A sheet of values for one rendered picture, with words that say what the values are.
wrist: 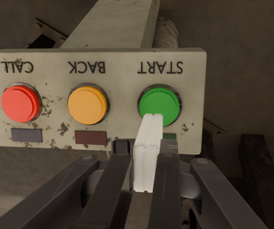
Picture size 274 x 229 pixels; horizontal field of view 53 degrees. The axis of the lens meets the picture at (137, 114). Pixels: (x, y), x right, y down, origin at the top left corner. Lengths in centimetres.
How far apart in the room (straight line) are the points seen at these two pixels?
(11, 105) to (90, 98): 9
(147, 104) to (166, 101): 2
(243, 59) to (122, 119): 70
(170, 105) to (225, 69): 69
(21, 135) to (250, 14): 73
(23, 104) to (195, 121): 18
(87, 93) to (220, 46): 68
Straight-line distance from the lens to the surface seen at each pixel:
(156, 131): 18
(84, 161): 16
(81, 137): 31
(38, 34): 98
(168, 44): 70
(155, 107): 27
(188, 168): 16
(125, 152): 16
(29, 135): 34
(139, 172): 17
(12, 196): 171
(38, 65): 31
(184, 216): 141
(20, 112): 32
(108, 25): 41
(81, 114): 29
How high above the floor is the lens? 83
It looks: 52 degrees down
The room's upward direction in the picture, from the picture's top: 169 degrees counter-clockwise
